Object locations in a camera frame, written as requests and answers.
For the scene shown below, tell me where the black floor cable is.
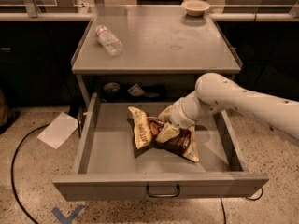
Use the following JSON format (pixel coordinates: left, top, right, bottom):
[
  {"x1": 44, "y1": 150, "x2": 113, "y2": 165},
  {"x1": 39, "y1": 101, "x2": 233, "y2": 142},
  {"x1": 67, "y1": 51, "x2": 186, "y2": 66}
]
[{"x1": 10, "y1": 123, "x2": 50, "y2": 224}]

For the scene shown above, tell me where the grey open top drawer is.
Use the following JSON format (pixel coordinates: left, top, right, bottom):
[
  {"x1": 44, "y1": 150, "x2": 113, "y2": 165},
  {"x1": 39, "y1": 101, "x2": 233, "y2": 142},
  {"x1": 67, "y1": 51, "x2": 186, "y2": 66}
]
[{"x1": 53, "y1": 94, "x2": 268, "y2": 201}]

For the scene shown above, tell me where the clear plastic water bottle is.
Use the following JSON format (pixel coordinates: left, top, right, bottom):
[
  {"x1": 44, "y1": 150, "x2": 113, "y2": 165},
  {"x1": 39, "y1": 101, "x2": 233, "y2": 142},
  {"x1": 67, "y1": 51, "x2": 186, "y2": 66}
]
[{"x1": 95, "y1": 25, "x2": 123, "y2": 56}]

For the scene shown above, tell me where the black cable under drawer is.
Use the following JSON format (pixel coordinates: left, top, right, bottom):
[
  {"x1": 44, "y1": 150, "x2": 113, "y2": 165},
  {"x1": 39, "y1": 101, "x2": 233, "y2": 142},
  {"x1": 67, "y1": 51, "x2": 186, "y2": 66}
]
[{"x1": 220, "y1": 187, "x2": 264, "y2": 224}]

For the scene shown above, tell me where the white paper sheet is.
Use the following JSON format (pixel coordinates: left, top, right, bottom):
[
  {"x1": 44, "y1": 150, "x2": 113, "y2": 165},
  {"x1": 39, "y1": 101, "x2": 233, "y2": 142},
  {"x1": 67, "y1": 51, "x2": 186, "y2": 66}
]
[{"x1": 37, "y1": 112, "x2": 78, "y2": 149}]

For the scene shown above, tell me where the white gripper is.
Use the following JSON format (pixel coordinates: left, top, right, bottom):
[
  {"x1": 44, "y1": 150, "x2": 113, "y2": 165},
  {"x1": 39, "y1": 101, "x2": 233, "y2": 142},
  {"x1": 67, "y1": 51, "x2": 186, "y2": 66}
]
[{"x1": 155, "y1": 91, "x2": 211, "y2": 143}]

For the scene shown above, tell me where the round grey object in cabinet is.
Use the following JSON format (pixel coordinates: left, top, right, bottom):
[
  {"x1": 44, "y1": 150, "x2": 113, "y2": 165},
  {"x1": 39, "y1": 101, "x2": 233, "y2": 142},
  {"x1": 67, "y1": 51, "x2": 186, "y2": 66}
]
[{"x1": 103, "y1": 82, "x2": 121, "y2": 95}]

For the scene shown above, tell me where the white tag in cabinet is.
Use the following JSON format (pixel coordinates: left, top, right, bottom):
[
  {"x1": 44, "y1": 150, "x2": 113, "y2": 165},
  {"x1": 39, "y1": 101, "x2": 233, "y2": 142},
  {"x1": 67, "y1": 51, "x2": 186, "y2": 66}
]
[{"x1": 128, "y1": 84, "x2": 145, "y2": 97}]

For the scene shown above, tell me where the white bowl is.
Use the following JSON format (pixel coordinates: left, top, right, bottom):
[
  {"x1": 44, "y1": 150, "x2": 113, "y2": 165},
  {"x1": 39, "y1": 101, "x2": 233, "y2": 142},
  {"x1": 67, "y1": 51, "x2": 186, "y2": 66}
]
[{"x1": 181, "y1": 0, "x2": 210, "y2": 17}]

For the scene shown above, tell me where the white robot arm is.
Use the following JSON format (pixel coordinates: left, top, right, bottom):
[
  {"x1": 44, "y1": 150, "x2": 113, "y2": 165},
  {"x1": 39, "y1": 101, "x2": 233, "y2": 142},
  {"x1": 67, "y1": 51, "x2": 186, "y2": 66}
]
[{"x1": 165, "y1": 73, "x2": 299, "y2": 145}]

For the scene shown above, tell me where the black drawer handle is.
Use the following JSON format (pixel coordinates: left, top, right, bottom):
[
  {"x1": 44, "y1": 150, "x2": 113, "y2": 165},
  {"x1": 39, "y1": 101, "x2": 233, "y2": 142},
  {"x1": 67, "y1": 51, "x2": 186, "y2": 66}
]
[{"x1": 146, "y1": 185, "x2": 180, "y2": 199}]

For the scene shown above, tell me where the blue tape floor marker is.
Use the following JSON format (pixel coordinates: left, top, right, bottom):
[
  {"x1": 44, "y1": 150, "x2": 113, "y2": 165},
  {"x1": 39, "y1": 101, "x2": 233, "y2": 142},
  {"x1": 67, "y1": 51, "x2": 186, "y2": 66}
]
[{"x1": 51, "y1": 204, "x2": 85, "y2": 224}]

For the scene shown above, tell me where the grey metal counter cabinet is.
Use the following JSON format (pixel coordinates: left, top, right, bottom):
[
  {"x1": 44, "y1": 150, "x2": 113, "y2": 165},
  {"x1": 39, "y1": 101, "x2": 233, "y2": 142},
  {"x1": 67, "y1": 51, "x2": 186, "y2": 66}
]
[{"x1": 72, "y1": 6, "x2": 241, "y2": 104}]

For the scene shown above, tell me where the brown chip bag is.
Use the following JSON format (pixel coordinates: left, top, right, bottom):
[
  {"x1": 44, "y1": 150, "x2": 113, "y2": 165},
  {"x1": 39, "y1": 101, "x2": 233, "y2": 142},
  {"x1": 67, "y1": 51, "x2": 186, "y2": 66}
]
[{"x1": 128, "y1": 106, "x2": 199, "y2": 162}]

